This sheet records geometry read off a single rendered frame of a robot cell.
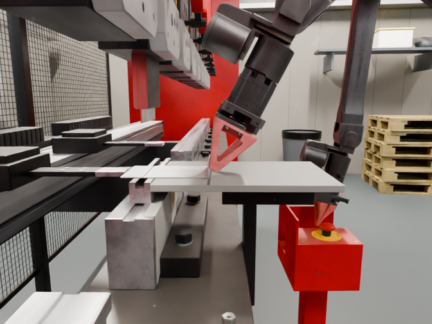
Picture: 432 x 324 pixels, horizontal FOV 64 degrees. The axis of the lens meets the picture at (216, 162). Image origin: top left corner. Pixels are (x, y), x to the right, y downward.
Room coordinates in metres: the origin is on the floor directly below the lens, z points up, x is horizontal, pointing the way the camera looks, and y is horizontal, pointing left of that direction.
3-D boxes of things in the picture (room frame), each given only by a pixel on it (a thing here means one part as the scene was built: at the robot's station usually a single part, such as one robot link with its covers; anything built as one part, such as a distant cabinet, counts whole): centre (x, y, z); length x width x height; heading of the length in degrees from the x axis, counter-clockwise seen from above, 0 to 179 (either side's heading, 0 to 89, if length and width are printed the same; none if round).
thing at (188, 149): (1.80, 0.09, 0.92); 1.68 x 0.06 x 0.10; 179
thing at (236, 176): (0.54, -0.04, 1.00); 0.26 x 0.18 x 0.01; 89
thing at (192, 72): (0.91, 0.10, 1.26); 0.15 x 0.09 x 0.17; 179
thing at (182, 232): (0.48, 0.05, 0.91); 0.03 x 0.03 x 0.02
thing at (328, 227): (0.81, -0.27, 0.79); 0.04 x 0.04 x 0.04
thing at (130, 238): (0.59, 0.10, 0.92); 0.39 x 0.06 x 0.10; 179
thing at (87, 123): (1.31, 0.49, 1.02); 0.44 x 0.06 x 0.04; 179
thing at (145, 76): (0.54, 0.11, 1.13); 0.10 x 0.02 x 0.10; 179
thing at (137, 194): (0.56, 0.10, 0.99); 0.20 x 0.03 x 0.03; 179
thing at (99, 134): (0.87, 0.26, 1.01); 0.26 x 0.12 x 0.05; 89
